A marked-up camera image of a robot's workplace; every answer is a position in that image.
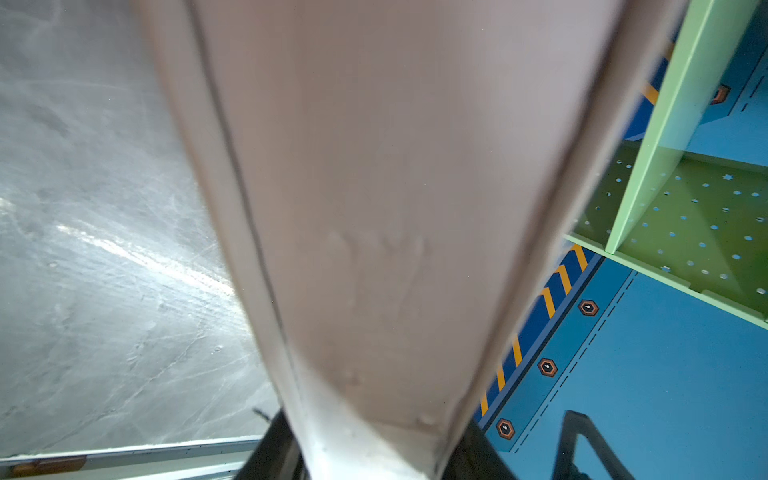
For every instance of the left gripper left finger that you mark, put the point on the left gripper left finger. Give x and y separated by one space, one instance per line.
277 456

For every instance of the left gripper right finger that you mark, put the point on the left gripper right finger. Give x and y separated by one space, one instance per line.
475 459

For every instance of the white LOVER book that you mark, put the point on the white LOVER book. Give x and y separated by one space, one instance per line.
390 183

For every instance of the green wooden shelf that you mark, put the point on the green wooden shelf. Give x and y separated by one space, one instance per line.
684 199

